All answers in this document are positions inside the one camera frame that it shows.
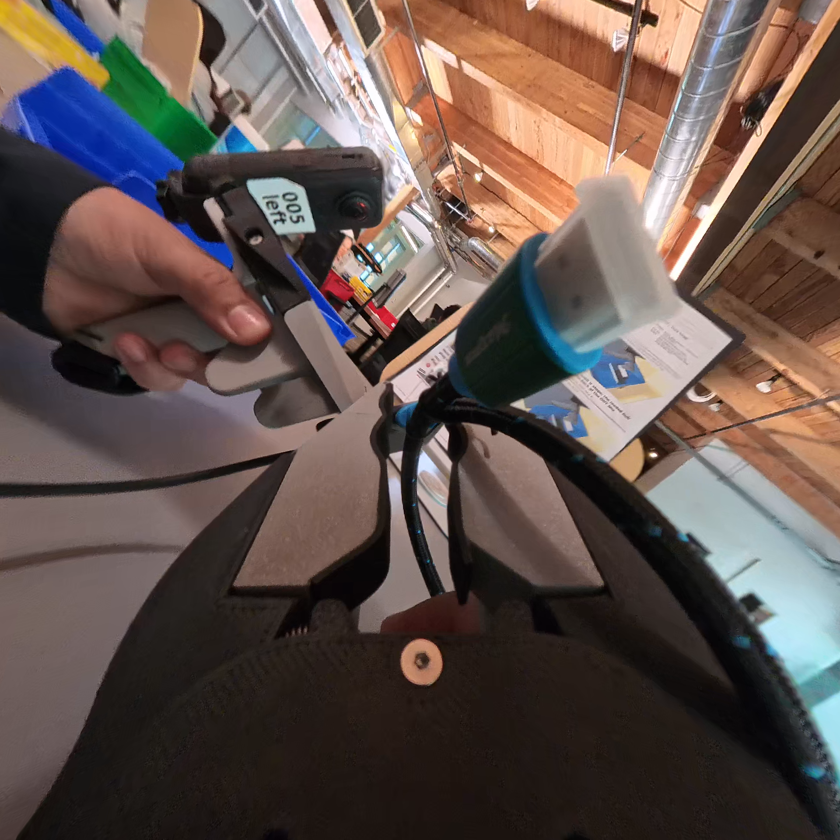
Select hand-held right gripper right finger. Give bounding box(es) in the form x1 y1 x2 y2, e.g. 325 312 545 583
446 420 606 608

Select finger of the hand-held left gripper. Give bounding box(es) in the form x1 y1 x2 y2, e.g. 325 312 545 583
252 377 342 431
284 301 370 413

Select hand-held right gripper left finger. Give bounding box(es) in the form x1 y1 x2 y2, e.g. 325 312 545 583
231 382 395 608

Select thin black cable copper plug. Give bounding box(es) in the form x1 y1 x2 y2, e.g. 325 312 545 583
0 451 282 497

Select black braided cable green plugs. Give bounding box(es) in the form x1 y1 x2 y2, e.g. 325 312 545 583
400 176 840 840

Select blue storage bin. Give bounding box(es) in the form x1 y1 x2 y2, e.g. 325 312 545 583
0 66 358 349

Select person's left forearm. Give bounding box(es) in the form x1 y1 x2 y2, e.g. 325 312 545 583
0 128 112 339

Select person's right hand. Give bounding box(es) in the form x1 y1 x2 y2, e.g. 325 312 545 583
381 591 485 636

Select person's left hand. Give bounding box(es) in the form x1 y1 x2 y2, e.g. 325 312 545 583
42 187 273 395

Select wooden stand board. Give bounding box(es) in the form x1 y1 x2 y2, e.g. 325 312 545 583
379 301 746 485

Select white stand base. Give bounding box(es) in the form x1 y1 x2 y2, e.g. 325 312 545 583
416 453 455 509

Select small green bin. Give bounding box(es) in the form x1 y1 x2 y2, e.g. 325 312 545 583
100 36 219 164

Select yellow printed box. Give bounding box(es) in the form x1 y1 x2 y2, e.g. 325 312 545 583
0 0 110 88

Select metal duct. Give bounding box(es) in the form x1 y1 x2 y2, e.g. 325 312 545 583
642 0 783 245

